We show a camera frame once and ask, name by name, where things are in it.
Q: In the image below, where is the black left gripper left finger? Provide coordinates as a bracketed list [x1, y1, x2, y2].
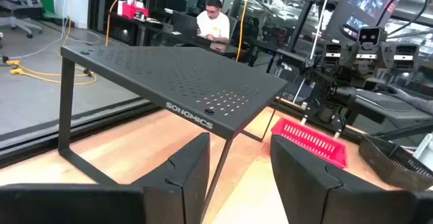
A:
[131, 132, 211, 224]

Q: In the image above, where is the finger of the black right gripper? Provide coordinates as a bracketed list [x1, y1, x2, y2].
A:
[324, 43, 342, 68]
[394, 43, 420, 70]

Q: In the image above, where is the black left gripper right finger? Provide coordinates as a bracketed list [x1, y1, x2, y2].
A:
[269, 134, 417, 224]

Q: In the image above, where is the red plastic basket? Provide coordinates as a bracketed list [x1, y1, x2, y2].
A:
[270, 116, 349, 170]

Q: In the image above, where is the black mesh tray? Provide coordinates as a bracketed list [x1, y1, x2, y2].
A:
[357, 134, 433, 193]

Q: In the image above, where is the black perforated metal desk riser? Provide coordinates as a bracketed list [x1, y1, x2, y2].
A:
[57, 44, 289, 222]

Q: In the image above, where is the black office desk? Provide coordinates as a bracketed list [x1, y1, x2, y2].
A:
[108, 12, 240, 61]

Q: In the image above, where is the grey office chair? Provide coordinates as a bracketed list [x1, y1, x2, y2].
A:
[0, 0, 44, 39]

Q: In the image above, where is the black stand pole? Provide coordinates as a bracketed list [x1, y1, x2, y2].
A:
[287, 0, 321, 52]

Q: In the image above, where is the large display screen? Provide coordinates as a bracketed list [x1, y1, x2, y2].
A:
[323, 0, 402, 44]

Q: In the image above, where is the person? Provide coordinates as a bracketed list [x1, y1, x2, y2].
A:
[196, 0, 231, 45]

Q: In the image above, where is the black laptop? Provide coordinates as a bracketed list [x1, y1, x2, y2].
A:
[171, 10, 211, 46]

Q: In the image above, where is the red box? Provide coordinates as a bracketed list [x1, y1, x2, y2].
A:
[117, 0, 150, 20]

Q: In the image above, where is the white hanging cable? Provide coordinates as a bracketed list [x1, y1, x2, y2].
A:
[292, 0, 339, 105]

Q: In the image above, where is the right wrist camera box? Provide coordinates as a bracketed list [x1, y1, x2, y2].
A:
[357, 26, 382, 47]

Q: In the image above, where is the yellow power cable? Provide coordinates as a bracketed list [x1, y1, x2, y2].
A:
[235, 0, 252, 62]
[104, 0, 133, 47]
[5, 58, 98, 86]

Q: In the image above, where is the black metal table frame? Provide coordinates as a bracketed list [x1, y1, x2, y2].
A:
[0, 97, 433, 169]

